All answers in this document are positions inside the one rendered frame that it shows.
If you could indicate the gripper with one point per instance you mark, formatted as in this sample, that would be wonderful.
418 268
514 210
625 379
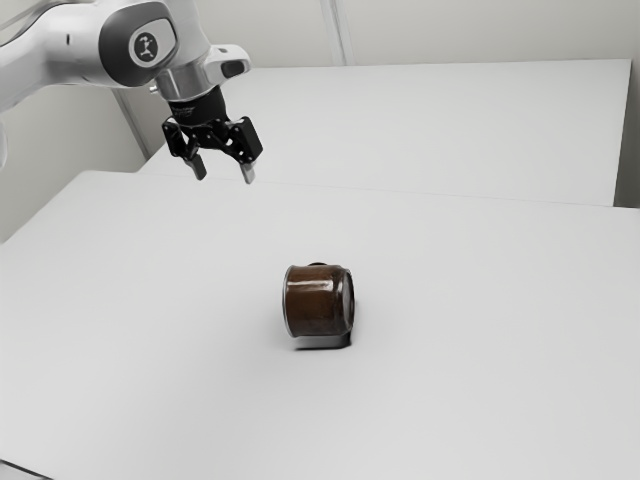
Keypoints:
200 112

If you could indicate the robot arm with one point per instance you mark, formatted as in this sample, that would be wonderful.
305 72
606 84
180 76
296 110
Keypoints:
75 45

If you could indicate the brown glossy mug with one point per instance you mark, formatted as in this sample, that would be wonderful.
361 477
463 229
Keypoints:
318 300

